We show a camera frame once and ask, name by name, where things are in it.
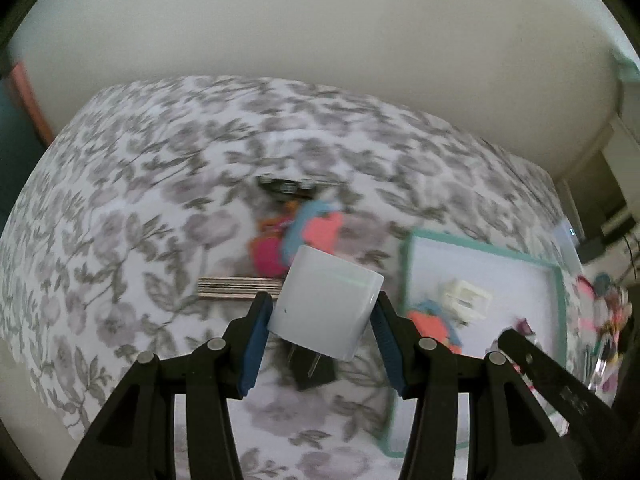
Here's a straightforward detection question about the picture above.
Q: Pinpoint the magenta round toy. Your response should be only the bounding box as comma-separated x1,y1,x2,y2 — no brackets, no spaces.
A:
250,237,291,277

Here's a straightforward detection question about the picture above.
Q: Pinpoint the pink and blue toy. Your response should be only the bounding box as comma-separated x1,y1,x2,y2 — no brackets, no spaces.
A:
280,199,345,261

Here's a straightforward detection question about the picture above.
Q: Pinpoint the white plug charger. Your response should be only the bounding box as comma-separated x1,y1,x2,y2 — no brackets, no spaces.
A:
266,245,385,378

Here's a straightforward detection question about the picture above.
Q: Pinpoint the red and white toy can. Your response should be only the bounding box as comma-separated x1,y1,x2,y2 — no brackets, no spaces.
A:
257,212,293,238

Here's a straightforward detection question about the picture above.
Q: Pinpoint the small black box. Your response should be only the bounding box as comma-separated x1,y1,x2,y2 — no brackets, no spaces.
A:
292,355,337,392

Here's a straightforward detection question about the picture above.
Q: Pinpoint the grey floral blanket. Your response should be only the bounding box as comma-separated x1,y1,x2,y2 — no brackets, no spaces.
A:
0,75,586,480

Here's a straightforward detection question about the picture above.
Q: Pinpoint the teal shallow cardboard box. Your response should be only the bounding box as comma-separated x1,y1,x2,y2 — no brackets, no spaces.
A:
385,229,571,460

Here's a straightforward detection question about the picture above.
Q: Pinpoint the brown wooden frame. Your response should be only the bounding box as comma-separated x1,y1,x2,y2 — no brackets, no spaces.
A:
12,62,56,146

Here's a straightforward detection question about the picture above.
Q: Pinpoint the white plastic frame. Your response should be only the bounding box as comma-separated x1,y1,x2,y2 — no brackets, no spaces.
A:
440,277,493,328

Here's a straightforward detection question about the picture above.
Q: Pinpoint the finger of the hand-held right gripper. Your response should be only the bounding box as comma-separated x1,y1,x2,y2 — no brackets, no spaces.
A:
497,329,568,406

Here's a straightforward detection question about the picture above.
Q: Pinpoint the brown ridged bar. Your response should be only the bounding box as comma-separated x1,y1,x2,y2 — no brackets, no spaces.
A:
196,276,282,302

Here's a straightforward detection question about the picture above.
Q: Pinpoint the orange and blue toy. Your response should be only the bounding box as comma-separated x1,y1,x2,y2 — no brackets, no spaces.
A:
406,300,463,356

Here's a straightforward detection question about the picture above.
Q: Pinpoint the pale teal cloth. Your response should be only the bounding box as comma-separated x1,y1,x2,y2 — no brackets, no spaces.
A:
612,45,640,83

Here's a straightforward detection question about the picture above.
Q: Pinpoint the pile of colourful toys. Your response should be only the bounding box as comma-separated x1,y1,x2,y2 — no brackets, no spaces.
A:
575,270,632,393

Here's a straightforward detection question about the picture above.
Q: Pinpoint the white plastic device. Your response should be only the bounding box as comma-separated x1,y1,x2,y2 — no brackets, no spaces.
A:
552,217,583,273

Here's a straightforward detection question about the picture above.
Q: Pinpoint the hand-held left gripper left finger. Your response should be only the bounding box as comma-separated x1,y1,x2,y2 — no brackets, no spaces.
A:
60,291,274,480

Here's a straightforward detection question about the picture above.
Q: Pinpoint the black toy car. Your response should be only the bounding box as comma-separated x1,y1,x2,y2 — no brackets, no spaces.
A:
257,175,331,200

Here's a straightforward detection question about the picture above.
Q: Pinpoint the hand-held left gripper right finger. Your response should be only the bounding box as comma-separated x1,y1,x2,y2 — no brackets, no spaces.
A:
369,290,583,480

